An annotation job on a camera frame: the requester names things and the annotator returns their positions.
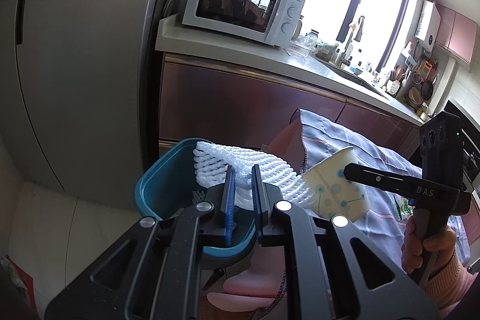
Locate white foam fruit net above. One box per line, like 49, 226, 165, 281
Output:
193, 139, 316, 211

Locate white dotted paper cup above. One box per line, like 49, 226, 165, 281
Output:
302, 146, 370, 222

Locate pink sweater right forearm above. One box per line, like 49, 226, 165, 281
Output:
423, 253, 479, 316

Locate teal plastic trash bin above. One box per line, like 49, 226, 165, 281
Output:
134, 138, 256, 270

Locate purple kitchen cabinets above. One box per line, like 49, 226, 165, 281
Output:
159, 54, 420, 158

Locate person's right hand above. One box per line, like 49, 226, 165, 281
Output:
401, 216, 456, 274

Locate green clear candy wrapper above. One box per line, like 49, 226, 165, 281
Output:
394, 194, 413, 221

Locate purple checked tablecloth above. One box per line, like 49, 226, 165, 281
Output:
290, 108, 472, 268

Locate black built-in oven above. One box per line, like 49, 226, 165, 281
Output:
443, 100, 480, 231

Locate pink slippers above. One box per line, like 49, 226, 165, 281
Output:
207, 246, 286, 313

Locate black frying pan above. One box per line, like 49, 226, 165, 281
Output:
421, 79, 434, 101

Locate chrome sink faucet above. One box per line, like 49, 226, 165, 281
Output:
335, 22, 357, 67

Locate white water heater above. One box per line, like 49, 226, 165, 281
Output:
415, 0, 441, 53

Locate white microwave oven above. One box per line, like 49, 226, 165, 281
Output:
182, 0, 304, 48

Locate silver refrigerator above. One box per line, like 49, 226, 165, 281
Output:
1, 0, 162, 208

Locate pink wall cabinet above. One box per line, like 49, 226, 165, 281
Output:
435, 3, 479, 71

